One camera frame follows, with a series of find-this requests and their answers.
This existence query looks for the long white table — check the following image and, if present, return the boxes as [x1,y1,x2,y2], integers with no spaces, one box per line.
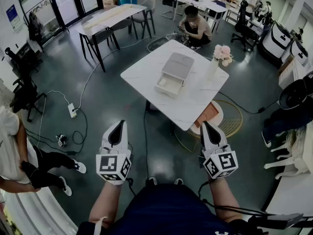
[173,0,228,33]

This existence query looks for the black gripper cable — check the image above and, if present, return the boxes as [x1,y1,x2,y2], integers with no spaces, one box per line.
[197,179,272,217]

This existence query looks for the grey white drawer box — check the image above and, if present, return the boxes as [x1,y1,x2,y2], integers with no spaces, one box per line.
[154,52,195,99]

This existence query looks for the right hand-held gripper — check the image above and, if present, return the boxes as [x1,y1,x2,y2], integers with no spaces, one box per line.
[198,121,239,180]

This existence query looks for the white power strip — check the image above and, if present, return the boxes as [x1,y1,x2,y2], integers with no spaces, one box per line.
[67,103,78,119]

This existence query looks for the dark oval wire frame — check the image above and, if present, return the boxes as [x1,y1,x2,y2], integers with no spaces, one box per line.
[146,34,189,53]

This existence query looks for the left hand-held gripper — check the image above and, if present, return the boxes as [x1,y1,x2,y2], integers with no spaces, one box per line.
[95,120,133,186]

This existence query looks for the grey dining chair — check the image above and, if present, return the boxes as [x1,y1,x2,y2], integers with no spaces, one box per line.
[132,0,157,40]
[109,18,139,41]
[84,28,120,58]

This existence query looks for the brown cardboard sheet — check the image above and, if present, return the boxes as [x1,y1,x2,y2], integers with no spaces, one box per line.
[277,54,295,76]

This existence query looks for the white vase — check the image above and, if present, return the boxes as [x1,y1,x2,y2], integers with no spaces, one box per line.
[206,57,219,82]

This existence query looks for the white vanity table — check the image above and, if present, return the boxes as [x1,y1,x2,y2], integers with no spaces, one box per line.
[265,165,313,216]

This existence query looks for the white arm strap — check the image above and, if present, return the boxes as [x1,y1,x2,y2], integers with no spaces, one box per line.
[93,216,109,235]

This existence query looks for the gold wire chair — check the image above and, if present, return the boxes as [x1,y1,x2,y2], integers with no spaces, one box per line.
[174,99,244,153]

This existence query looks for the white curved ledge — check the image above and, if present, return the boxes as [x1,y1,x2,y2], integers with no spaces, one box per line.
[0,187,79,235]

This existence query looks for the white marble table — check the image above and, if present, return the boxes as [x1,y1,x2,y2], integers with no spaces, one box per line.
[120,39,230,132]

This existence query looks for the person's left forearm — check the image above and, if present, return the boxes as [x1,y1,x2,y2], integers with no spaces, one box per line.
[88,181,123,230]

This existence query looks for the blue wall poster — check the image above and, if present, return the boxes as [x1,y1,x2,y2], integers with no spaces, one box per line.
[6,4,22,33]

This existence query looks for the white ornate chair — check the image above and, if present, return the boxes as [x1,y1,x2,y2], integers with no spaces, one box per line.
[263,128,309,180]

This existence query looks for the coat rack with clothes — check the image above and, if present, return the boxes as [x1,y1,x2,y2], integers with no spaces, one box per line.
[23,10,45,53]

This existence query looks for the black-framed glass door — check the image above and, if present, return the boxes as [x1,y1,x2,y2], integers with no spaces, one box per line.
[14,0,103,46]

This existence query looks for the pink flower bouquet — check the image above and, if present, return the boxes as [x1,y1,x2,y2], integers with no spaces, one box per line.
[212,45,234,68]

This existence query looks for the black rectangular device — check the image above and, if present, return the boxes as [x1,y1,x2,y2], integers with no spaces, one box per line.
[248,213,304,230]

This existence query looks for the person's right forearm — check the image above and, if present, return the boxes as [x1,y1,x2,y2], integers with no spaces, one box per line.
[207,177,243,224]

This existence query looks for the small black white device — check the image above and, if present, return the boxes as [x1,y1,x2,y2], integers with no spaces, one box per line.
[55,134,67,147]

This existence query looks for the black floor cable with adapter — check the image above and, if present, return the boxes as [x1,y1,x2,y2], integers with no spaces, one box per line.
[218,91,279,115]

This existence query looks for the cream cloth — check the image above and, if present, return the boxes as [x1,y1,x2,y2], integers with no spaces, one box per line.
[82,4,134,29]

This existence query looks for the white service robot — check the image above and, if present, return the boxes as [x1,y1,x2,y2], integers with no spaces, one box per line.
[281,39,309,67]
[259,21,293,66]

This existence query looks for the white power cable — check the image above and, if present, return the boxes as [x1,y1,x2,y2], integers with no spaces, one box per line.
[73,35,161,112]

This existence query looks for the white table with black legs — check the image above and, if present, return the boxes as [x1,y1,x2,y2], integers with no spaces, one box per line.
[75,3,156,72]

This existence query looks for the person's dark blue shirt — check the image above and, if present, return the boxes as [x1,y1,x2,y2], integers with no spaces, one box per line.
[77,183,269,235]

